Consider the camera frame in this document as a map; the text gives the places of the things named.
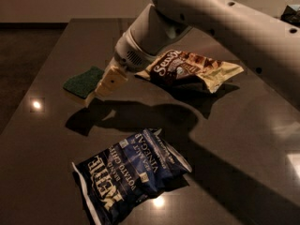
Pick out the green and yellow sponge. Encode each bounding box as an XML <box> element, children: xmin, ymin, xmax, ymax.
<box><xmin>63</xmin><ymin>67</ymin><xmax>104</xmax><ymax>107</ymax></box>

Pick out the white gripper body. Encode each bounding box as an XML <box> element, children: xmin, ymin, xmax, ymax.
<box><xmin>113</xmin><ymin>26</ymin><xmax>157</xmax><ymax>72</ymax></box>

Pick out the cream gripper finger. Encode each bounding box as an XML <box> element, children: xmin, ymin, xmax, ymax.
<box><xmin>95</xmin><ymin>65</ymin><xmax>128</xmax><ymax>97</ymax></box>

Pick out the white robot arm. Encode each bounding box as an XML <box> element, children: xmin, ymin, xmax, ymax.
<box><xmin>96</xmin><ymin>0</ymin><xmax>300</xmax><ymax>107</ymax></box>

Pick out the blue Kettle chip bag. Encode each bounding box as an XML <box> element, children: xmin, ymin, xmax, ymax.
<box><xmin>73</xmin><ymin>128</ymin><xmax>191</xmax><ymax>225</ymax></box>

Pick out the brown and cream snack bag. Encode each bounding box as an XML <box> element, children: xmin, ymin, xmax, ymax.
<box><xmin>136</xmin><ymin>50</ymin><xmax>244</xmax><ymax>93</ymax></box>

